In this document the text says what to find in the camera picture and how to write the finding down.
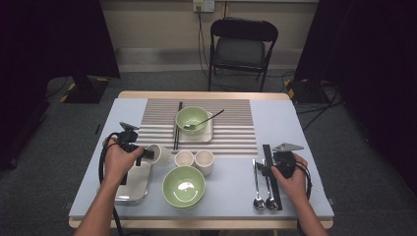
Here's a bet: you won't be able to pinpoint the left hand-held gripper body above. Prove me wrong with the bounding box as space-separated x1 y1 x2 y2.
116 121 146 154

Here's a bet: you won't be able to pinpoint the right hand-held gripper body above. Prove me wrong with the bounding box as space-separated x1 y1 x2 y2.
271 142 305 180

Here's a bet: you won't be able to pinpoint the white ribbed cup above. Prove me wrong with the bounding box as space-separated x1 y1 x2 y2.
194 149 215 177
174 150 196 168
143 144 175 167

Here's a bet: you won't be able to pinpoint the row of black chopsticks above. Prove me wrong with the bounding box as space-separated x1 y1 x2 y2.
262 144 283 211

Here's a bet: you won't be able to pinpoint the green bowl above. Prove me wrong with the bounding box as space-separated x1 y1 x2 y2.
165 200 205 210
161 165 207 208
175 106 209 136

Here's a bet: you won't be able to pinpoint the metal spoon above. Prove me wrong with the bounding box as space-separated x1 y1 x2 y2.
261 158 279 211
183 109 225 130
251 158 267 211

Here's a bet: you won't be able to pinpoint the person's left hand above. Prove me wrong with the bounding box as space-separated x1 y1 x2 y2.
102 138 146 185

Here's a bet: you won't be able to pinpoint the person's right hand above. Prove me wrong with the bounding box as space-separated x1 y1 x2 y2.
270 153 310 206

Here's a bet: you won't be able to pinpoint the light blue table mat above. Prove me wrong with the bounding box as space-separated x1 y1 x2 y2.
68 97 335 220

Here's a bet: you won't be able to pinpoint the striped woven placemat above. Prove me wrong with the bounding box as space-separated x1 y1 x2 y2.
132 97 259 156

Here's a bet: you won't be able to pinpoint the black stand base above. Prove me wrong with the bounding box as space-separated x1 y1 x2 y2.
283 78 328 105
58 73 111 104

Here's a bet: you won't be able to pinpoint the black folding chair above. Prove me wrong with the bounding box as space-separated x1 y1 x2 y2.
208 17 279 92

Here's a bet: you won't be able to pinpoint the black curtain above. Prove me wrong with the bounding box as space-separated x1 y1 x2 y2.
0 0 122 171
293 0 417 186

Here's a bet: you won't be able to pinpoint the right hand-held gripper black cable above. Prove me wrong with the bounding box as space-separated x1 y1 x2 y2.
294 160 313 236

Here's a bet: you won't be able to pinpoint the hand-held gripper black cable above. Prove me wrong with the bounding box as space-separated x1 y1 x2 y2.
97 131 125 236
294 160 313 236

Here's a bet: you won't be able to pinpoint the left hand-held gripper black cable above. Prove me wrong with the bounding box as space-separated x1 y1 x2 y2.
97 131 125 236

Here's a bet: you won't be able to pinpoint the black floor cables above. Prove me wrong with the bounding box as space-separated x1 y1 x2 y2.
294 82 345 132

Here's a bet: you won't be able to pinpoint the black wall socket cable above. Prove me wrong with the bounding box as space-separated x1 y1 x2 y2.
196 6 211 80

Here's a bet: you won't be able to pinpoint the white wall socket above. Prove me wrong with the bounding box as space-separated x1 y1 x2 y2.
192 0 215 14

